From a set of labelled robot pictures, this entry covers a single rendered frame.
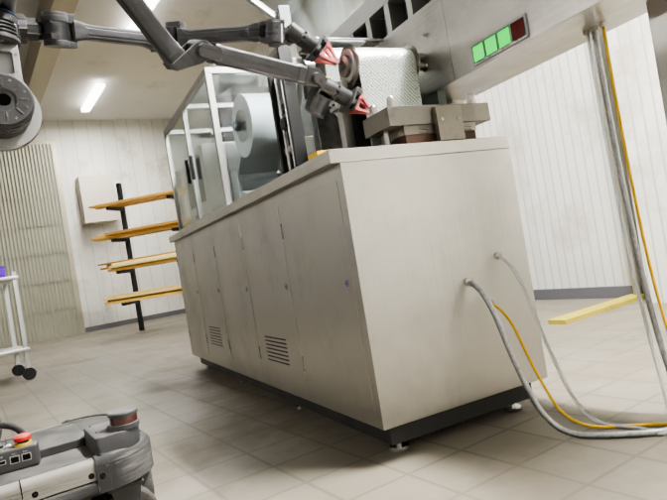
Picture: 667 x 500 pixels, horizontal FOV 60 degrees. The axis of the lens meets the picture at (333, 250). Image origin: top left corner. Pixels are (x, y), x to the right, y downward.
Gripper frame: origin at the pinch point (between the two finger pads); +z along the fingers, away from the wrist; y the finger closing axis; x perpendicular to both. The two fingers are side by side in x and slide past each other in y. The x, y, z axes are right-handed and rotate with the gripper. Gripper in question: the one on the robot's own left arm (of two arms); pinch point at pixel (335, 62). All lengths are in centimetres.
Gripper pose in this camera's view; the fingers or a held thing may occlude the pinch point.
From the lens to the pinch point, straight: 212.8
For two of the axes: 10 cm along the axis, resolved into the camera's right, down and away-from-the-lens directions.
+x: 4.1, -8.8, 2.6
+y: 4.1, -0.8, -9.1
